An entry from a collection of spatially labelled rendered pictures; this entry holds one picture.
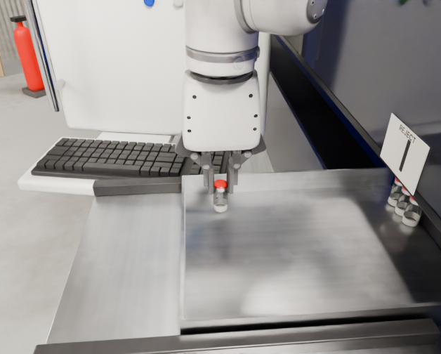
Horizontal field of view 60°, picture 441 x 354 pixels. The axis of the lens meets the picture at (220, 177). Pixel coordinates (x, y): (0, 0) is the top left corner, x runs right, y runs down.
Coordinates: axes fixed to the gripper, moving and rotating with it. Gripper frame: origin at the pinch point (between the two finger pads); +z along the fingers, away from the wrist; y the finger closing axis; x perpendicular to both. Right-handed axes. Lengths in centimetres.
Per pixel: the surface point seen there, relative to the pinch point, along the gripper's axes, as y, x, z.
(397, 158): -20.1, 8.2, -7.2
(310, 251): -11.1, 9.9, 5.6
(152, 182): 10.4, -5.1, 4.0
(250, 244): -3.4, 8.1, 5.7
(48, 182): 33.1, -20.9, 13.9
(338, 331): -10.0, 22.9, 3.8
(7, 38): 195, -388, 73
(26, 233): 85, -99, 94
